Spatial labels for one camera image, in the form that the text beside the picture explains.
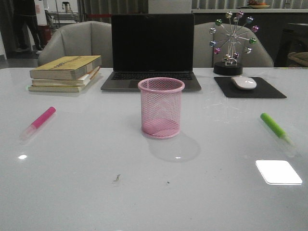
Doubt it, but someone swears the pink mesh pen holder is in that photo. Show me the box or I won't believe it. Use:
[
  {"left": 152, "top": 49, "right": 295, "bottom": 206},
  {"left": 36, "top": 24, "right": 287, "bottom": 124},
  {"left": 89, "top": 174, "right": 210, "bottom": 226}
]
[{"left": 138, "top": 77, "right": 185, "bottom": 139}]

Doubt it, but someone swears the pink highlighter pen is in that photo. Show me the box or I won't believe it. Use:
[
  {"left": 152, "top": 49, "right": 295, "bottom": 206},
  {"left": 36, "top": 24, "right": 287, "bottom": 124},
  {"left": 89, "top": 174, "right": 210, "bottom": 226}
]
[{"left": 19, "top": 106, "right": 56, "bottom": 141}]

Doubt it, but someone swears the green highlighter pen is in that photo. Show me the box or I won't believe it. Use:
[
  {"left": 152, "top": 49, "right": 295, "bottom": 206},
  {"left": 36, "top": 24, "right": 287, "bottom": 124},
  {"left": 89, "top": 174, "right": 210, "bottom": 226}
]
[{"left": 260, "top": 113, "right": 295, "bottom": 146}]

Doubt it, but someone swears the grey laptop computer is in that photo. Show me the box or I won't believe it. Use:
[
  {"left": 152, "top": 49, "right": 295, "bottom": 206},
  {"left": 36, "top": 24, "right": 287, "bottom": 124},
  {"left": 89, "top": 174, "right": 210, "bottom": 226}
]
[{"left": 101, "top": 13, "right": 201, "bottom": 92}]

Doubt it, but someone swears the middle white book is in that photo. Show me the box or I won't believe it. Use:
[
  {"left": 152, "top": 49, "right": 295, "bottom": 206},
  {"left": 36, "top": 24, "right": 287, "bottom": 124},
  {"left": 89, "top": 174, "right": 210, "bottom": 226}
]
[{"left": 32, "top": 67, "right": 100, "bottom": 87}]

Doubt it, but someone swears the right grey armchair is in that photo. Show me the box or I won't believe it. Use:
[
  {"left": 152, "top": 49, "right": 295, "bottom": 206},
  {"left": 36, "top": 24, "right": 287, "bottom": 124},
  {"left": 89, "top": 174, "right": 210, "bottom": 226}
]
[{"left": 193, "top": 22, "right": 273, "bottom": 67}]

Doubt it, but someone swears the grey armchair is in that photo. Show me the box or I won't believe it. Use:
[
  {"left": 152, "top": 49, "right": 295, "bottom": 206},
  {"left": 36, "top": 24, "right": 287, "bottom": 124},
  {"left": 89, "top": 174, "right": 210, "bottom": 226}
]
[
  {"left": 38, "top": 21, "right": 113, "bottom": 68},
  {"left": 193, "top": 22, "right": 273, "bottom": 67}
]

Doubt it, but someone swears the white computer mouse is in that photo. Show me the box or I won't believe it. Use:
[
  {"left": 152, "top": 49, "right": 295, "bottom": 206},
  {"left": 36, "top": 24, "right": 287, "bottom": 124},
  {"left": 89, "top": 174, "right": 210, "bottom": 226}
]
[{"left": 231, "top": 76, "right": 257, "bottom": 90}]

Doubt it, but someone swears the left grey armchair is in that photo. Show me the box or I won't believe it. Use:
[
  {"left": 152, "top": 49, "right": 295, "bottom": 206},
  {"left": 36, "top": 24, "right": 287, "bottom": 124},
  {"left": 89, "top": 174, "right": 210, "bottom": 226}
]
[{"left": 38, "top": 21, "right": 113, "bottom": 68}]

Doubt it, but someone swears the top yellow book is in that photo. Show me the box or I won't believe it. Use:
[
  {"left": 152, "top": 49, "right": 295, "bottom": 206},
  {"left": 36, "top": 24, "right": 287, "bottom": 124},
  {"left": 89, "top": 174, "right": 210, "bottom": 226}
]
[{"left": 30, "top": 55, "right": 102, "bottom": 80}]

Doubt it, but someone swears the black mouse pad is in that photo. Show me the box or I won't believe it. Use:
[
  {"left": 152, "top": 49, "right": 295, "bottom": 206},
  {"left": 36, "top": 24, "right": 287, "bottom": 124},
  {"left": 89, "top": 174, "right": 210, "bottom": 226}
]
[{"left": 214, "top": 77, "right": 287, "bottom": 99}]

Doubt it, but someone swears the ferris wheel desk ornament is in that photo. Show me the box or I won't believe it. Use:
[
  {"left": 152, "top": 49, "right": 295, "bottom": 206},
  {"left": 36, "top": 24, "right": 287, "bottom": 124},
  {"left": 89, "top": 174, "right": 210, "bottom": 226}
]
[{"left": 209, "top": 10, "right": 257, "bottom": 76}]

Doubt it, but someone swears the bottom yellow-green book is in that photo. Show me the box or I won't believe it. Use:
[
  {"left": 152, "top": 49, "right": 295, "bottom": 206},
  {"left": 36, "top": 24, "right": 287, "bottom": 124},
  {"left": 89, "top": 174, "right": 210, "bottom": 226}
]
[{"left": 28, "top": 76, "right": 96, "bottom": 92}]

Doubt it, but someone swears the red trash bin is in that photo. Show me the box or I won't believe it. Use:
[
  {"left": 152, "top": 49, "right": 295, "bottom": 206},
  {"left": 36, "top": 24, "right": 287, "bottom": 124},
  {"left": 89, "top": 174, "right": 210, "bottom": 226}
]
[{"left": 38, "top": 25, "right": 51, "bottom": 48}]

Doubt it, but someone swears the metal cart in background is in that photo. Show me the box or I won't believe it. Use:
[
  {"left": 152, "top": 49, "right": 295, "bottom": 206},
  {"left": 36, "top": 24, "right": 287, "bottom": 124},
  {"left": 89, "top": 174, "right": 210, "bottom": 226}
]
[{"left": 44, "top": 0, "right": 79, "bottom": 29}]

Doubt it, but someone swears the fruit bowl on counter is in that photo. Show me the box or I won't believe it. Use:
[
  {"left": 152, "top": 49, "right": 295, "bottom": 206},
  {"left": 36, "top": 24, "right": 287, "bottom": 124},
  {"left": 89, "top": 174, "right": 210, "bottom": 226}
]
[{"left": 247, "top": 0, "right": 270, "bottom": 9}]

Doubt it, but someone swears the person in dark clothes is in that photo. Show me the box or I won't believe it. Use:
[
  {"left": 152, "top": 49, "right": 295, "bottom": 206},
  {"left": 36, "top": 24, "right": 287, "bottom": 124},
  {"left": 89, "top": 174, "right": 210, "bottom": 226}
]
[{"left": 13, "top": 0, "right": 43, "bottom": 55}]

